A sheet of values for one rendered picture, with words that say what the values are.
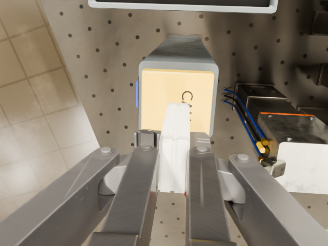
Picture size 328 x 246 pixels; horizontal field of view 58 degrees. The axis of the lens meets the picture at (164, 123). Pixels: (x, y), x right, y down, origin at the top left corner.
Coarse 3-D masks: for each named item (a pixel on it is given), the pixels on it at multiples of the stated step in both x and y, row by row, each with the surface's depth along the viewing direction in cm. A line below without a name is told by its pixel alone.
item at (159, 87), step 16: (144, 80) 24; (160, 80) 24; (176, 80) 24; (192, 80) 24; (208, 80) 24; (144, 96) 25; (160, 96) 25; (176, 96) 25; (192, 96) 24; (208, 96) 24; (144, 112) 25; (160, 112) 25; (192, 112) 25; (208, 112) 25; (144, 128) 26; (160, 128) 26; (192, 128) 25; (208, 128) 25
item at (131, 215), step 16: (144, 144) 14; (144, 160) 13; (128, 176) 12; (144, 176) 12; (128, 192) 10; (144, 192) 11; (112, 208) 10; (128, 208) 10; (144, 208) 10; (112, 224) 9; (128, 224) 9; (144, 224) 9; (96, 240) 8; (112, 240) 8; (128, 240) 8; (144, 240) 10
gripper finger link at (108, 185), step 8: (160, 136) 17; (120, 160) 14; (128, 160) 14; (112, 168) 13; (120, 168) 13; (104, 176) 13; (112, 176) 13; (120, 176) 14; (104, 184) 14; (112, 184) 14; (104, 192) 14; (112, 192) 14
